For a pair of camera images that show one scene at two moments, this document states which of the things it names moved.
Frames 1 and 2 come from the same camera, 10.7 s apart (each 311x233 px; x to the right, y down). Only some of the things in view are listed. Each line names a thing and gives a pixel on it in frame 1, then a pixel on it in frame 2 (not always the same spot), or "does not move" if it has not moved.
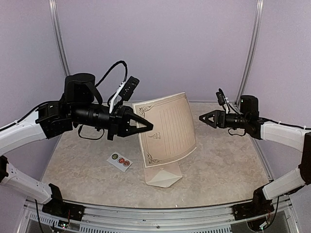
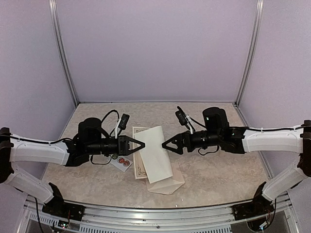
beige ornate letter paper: x=173 y=134 -> x=140 y=170
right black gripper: x=219 y=117 -> x=180 y=137
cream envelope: x=163 y=175 -> x=168 y=185
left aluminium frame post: x=57 y=30 does not move
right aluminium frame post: x=255 y=37 does not move
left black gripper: x=119 y=122 -> x=123 y=146
